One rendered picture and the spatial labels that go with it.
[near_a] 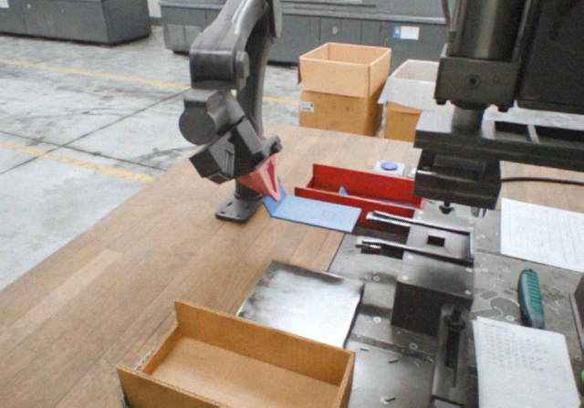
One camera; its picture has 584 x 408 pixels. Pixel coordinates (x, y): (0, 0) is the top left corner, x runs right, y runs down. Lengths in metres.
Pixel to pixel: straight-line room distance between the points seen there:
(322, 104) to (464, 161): 2.50
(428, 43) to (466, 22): 4.61
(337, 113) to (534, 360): 2.54
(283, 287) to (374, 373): 0.19
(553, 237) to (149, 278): 0.74
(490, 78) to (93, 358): 0.61
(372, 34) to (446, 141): 4.71
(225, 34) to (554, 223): 0.73
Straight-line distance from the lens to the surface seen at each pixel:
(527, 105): 0.55
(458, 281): 0.66
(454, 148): 0.59
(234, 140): 0.70
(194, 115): 0.64
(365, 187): 0.97
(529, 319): 0.74
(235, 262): 0.79
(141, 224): 0.92
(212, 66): 0.69
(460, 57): 0.56
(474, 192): 0.58
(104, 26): 7.37
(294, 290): 0.70
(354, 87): 2.93
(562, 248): 0.96
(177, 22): 6.47
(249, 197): 0.93
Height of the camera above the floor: 1.39
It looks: 29 degrees down
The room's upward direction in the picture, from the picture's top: straight up
